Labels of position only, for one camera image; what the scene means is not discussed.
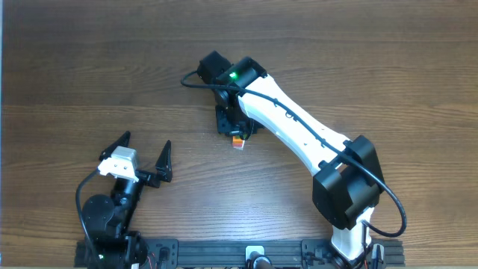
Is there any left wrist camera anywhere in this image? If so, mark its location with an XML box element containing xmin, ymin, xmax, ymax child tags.
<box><xmin>97</xmin><ymin>146</ymin><xmax>140</xmax><ymax>183</ymax></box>

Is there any mounting rail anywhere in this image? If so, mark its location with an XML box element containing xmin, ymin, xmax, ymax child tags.
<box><xmin>74</xmin><ymin>238</ymin><xmax>406</xmax><ymax>269</ymax></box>

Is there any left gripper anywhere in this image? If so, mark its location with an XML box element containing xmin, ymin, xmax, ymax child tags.
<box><xmin>99</xmin><ymin>130</ymin><xmax>174</xmax><ymax>189</ymax></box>

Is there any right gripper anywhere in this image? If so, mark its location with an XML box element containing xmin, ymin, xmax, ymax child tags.
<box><xmin>215</xmin><ymin>105</ymin><xmax>264</xmax><ymax>137</ymax></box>

